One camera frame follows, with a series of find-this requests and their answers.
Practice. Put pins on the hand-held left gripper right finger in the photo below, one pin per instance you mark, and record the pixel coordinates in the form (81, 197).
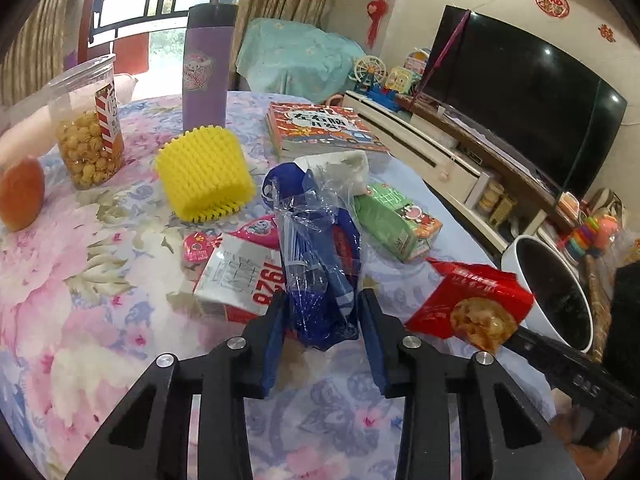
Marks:
(372, 332)

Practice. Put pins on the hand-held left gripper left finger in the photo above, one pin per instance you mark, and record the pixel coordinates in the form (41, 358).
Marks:
(272, 332)

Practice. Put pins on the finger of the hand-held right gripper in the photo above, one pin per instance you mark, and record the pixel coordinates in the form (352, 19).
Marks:
(535, 347)

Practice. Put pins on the blue plastic bag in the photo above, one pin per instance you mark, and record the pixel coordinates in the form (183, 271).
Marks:
(320, 305)

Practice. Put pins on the white round trash bin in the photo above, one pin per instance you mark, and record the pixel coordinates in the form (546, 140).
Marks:
(550, 285)

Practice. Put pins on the white and red carton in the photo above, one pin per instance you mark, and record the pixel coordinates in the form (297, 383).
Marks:
(235, 280)

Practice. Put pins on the red snack bag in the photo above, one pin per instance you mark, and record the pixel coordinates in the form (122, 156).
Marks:
(465, 300)

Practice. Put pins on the pink cartoon packet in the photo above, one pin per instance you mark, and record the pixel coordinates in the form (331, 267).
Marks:
(259, 229)

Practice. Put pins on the pink round jelly cup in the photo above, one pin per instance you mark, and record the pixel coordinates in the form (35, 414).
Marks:
(200, 249)

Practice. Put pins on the yellow spiky cup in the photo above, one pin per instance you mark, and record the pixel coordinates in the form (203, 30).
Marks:
(205, 175)

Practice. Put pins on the person's right hand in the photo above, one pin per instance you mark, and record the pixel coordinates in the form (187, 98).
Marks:
(567, 425)

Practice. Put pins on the green drink carton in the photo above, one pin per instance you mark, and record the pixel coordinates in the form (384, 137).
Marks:
(395, 222)

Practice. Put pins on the white television stand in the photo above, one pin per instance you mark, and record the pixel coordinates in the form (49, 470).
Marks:
(440, 150)

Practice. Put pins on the colourful picture book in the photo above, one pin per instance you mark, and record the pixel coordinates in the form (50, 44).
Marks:
(320, 127)

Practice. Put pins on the blue toy base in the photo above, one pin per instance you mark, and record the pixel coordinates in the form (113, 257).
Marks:
(385, 97)

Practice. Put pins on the black flat television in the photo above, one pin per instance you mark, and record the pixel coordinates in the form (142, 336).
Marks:
(520, 95)

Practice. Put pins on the colourful toy house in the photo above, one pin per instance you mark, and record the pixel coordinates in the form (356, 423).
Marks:
(402, 80)

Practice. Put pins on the toy ferris wheel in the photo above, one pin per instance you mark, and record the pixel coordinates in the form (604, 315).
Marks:
(367, 72)

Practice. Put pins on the clear popcorn jar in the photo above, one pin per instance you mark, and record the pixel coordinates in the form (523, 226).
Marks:
(90, 145)

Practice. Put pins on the purple thermos bottle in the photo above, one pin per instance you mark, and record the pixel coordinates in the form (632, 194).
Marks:
(207, 75)

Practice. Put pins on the teal floral cover cloth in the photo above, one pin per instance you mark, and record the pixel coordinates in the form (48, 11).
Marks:
(295, 60)

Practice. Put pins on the pink toy house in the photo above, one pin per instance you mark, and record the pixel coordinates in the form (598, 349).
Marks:
(416, 62)

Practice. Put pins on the red apple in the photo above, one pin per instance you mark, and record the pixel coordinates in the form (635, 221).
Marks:
(20, 195)

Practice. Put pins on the pink stick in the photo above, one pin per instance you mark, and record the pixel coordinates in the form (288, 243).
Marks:
(445, 52)

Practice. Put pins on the sofa with pink covers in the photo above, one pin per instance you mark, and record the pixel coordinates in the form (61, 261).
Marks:
(30, 125)

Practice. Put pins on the red heart hanging decoration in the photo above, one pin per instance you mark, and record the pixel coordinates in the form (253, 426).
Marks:
(380, 0)

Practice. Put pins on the red character wall sticker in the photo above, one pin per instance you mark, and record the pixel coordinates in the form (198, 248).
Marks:
(606, 33)

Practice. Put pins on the round red wall sticker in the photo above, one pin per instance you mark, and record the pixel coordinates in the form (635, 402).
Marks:
(551, 2)

